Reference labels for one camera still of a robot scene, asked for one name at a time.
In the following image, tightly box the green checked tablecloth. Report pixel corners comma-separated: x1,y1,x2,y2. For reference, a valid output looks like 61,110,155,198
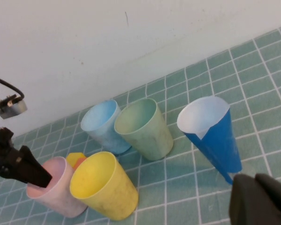
0,22,281,225

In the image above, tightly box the yellow cube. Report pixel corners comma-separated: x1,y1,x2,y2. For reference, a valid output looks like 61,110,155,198
66,152,87,168

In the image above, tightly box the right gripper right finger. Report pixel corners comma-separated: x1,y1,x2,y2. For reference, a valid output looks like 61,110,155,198
254,172,281,213

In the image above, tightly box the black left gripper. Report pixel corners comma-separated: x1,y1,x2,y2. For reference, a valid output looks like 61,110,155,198
0,124,53,188

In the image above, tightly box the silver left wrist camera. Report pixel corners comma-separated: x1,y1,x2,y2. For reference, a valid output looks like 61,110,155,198
0,94,28,120

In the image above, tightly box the pink plastic cup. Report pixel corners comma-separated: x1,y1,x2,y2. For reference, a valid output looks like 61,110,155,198
25,156,89,218

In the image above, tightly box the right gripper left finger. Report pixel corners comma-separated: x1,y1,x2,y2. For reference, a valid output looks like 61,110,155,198
229,173,281,225

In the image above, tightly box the orange cube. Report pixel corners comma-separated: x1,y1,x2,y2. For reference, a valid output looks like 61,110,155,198
74,157,87,169

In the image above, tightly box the green plastic cup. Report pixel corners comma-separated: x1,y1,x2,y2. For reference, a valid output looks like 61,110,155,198
114,97,174,161

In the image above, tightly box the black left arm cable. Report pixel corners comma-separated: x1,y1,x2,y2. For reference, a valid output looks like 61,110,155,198
0,74,25,99

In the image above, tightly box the blue rolled paper cone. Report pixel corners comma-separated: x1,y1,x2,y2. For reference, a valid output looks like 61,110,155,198
177,96,243,186

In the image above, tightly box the yellow plastic cup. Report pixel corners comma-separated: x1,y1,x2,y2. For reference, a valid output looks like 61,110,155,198
69,151,139,221

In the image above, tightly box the light blue plastic cup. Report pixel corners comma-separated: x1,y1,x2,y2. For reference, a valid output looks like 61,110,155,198
80,99,132,155

